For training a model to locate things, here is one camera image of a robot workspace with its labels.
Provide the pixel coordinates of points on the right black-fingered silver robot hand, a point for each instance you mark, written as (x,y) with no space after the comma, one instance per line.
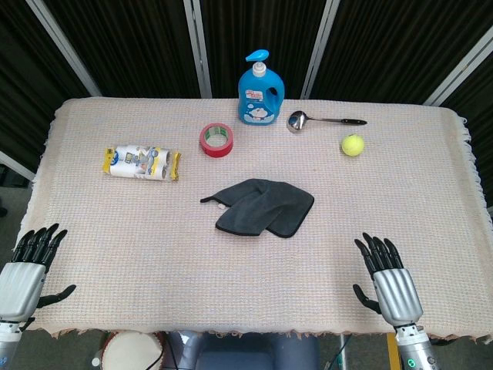
(396,297)

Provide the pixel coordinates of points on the left black-fingered silver robot hand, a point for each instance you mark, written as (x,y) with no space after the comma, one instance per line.
(23,285)

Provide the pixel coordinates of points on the dark grey cloth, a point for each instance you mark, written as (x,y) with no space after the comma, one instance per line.
(262,208)

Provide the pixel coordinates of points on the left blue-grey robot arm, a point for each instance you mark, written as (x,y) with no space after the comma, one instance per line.
(7,347)

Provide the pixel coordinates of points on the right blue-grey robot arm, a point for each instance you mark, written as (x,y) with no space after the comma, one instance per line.
(418,350)

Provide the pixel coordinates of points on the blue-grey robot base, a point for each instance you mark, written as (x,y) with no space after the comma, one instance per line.
(250,354)

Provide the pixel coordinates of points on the grey metal table leg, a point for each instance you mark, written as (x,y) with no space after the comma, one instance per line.
(343,354)

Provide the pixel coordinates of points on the white round stool red rim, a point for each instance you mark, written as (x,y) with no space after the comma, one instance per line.
(127,350)

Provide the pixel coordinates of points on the beige woven tablecloth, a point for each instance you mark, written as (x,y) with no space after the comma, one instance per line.
(154,250)

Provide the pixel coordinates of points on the yellow-green tennis ball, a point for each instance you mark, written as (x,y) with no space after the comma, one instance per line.
(352,145)

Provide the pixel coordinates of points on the white rolls pack yellow ends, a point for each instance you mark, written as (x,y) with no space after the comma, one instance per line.
(138,163)

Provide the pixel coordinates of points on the red tape roll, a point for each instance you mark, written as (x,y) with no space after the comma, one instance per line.
(215,152)

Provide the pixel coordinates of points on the blue pump detergent bottle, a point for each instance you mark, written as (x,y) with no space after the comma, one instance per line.
(258,104)

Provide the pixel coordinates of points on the grey partition frame post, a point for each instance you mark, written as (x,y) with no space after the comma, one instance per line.
(458,65)
(15,163)
(196,46)
(319,46)
(61,46)

